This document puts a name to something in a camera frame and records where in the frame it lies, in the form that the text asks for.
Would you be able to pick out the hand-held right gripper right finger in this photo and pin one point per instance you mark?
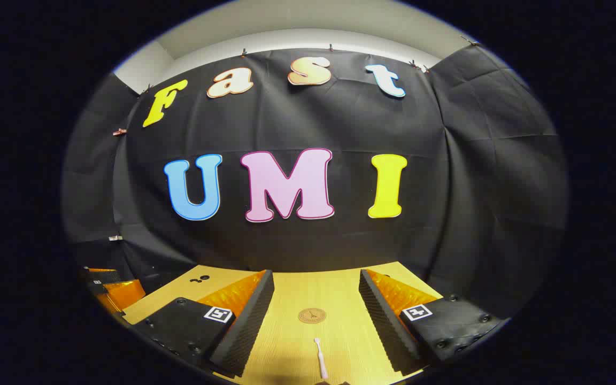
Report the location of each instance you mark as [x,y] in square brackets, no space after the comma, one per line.
[385,326]

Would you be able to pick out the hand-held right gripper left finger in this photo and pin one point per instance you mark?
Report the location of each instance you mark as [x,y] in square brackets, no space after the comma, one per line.
[244,331]

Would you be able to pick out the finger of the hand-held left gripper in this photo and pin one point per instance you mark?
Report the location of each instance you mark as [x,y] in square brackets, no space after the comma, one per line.
[123,295]

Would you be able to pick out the round cork coaster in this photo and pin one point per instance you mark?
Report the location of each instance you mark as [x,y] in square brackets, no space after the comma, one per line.
[312,315]

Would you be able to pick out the pink toothbrush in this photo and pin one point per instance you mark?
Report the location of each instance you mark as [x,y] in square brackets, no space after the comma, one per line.
[321,361]

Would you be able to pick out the wooden desktop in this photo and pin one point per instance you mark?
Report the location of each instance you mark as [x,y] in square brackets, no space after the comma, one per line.
[335,289]

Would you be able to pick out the black backdrop cloth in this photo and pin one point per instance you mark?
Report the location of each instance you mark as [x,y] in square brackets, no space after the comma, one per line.
[340,123]

